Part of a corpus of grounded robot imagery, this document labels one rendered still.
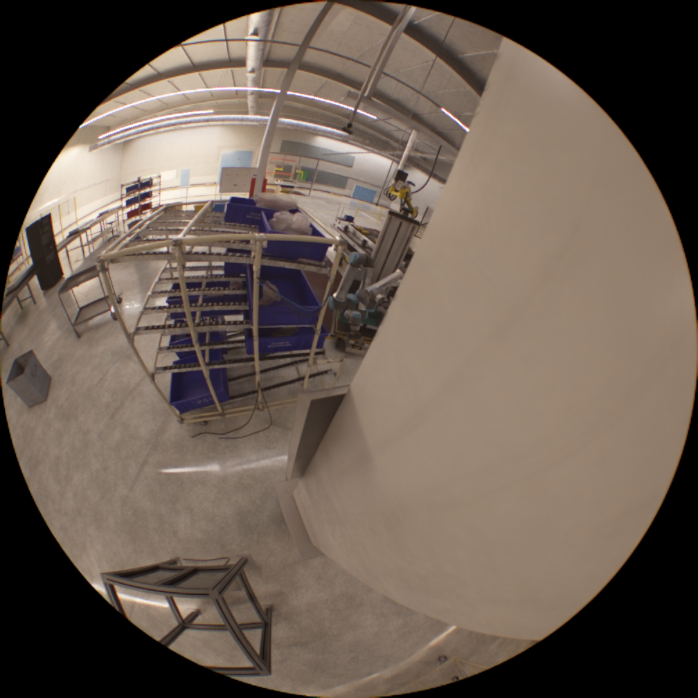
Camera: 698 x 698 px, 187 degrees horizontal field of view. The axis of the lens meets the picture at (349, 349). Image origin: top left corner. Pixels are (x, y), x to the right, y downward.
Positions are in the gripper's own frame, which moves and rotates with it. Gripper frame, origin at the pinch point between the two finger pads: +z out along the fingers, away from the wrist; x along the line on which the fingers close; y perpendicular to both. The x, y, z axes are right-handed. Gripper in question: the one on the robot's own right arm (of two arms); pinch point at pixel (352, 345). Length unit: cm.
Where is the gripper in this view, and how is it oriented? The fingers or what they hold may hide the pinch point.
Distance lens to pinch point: 213.8
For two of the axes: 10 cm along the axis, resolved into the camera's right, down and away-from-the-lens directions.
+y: -2.1, -3.8, 9.0
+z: -0.9, 9.2, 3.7
